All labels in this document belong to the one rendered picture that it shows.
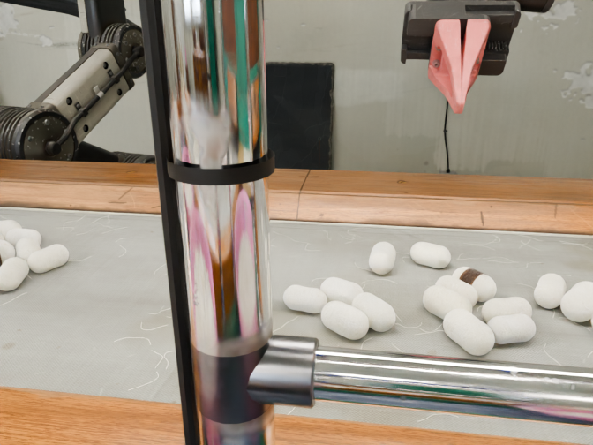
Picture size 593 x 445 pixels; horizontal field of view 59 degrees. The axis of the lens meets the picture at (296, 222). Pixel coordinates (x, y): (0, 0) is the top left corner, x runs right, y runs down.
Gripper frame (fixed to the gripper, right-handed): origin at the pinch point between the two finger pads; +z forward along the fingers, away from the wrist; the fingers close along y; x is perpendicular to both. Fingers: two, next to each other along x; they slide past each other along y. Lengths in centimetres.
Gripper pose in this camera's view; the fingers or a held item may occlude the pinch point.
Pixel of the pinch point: (459, 101)
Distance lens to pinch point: 49.6
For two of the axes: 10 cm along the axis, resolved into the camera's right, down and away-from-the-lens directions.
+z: -1.2, 8.7, -4.8
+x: 1.0, 5.0, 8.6
